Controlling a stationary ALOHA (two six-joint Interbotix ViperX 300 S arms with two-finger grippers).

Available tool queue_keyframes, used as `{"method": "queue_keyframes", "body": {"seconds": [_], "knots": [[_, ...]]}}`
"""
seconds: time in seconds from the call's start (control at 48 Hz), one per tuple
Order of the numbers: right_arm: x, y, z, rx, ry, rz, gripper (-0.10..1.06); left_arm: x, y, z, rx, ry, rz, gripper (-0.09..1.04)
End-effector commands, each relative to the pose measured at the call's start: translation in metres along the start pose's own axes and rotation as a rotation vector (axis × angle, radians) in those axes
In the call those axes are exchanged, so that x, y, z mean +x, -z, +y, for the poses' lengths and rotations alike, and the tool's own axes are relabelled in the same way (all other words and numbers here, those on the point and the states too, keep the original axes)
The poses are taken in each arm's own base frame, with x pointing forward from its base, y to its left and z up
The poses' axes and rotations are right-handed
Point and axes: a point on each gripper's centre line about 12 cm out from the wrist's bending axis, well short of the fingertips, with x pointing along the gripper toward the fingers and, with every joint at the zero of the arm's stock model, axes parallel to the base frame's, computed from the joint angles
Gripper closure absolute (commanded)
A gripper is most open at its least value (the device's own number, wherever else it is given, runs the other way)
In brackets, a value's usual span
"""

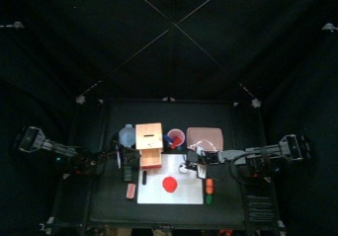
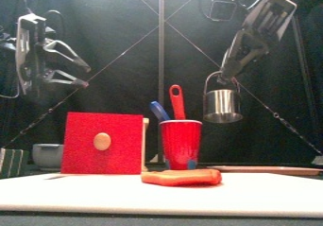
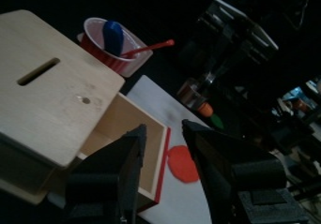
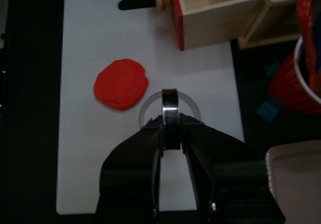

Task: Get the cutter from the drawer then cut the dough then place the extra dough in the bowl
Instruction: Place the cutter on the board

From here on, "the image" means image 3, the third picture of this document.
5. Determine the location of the flat orange-red dough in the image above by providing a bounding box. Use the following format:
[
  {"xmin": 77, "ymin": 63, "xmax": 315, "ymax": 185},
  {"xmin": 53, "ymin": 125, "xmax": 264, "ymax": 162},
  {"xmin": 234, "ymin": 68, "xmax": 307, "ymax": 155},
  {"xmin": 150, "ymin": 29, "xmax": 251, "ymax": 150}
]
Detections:
[{"xmin": 166, "ymin": 144, "xmax": 202, "ymax": 185}]

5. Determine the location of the red ribbed cup, white inside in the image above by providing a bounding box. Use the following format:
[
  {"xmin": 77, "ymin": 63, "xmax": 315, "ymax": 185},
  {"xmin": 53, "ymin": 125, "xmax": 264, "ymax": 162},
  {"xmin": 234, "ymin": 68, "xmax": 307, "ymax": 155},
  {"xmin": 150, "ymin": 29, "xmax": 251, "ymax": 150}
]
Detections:
[{"xmin": 75, "ymin": 16, "xmax": 154, "ymax": 79}]

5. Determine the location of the wooden drawer with red front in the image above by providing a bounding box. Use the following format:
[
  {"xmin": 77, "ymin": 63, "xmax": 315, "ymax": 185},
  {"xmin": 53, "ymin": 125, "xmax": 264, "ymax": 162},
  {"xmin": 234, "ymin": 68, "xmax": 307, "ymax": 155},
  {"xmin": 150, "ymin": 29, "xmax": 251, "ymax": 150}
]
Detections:
[{"xmin": 77, "ymin": 92, "xmax": 173, "ymax": 214}]

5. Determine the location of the thin red plastic stick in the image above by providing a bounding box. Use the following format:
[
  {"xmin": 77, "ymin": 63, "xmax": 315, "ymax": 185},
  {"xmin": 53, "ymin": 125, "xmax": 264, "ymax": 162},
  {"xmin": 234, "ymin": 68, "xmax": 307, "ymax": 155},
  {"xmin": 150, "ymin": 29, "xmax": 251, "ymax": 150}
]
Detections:
[{"xmin": 119, "ymin": 38, "xmax": 177, "ymax": 59}]

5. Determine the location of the blue plastic spoon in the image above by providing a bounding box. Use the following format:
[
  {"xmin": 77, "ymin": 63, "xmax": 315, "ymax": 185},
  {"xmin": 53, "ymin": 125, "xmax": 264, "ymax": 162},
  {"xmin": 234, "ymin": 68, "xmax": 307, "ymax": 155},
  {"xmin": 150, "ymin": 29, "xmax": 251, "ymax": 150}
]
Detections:
[{"xmin": 102, "ymin": 20, "xmax": 126, "ymax": 58}]

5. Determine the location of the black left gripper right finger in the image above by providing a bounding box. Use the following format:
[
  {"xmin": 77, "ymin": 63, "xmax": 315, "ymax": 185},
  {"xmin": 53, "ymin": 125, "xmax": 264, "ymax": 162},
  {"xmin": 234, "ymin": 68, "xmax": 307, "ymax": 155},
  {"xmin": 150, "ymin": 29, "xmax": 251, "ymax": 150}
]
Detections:
[{"xmin": 181, "ymin": 118, "xmax": 312, "ymax": 224}]

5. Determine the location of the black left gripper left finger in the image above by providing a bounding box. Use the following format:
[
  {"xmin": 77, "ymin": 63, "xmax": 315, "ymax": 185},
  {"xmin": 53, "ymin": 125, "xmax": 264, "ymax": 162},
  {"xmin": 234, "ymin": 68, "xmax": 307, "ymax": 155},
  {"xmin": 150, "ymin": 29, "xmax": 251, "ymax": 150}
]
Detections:
[{"xmin": 62, "ymin": 123, "xmax": 149, "ymax": 224}]

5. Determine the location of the toy carrot with green top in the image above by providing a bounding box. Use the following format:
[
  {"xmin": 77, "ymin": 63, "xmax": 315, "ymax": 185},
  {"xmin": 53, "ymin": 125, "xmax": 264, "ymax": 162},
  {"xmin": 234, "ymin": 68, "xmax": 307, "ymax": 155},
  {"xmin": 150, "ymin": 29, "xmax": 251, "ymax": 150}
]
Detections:
[{"xmin": 197, "ymin": 101, "xmax": 226, "ymax": 131}]

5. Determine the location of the light wooden box with slot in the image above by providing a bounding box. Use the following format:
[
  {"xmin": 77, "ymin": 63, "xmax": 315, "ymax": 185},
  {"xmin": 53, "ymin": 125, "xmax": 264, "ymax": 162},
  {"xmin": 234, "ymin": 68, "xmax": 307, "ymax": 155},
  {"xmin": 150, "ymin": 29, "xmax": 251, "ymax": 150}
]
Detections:
[{"xmin": 0, "ymin": 8, "xmax": 127, "ymax": 205}]

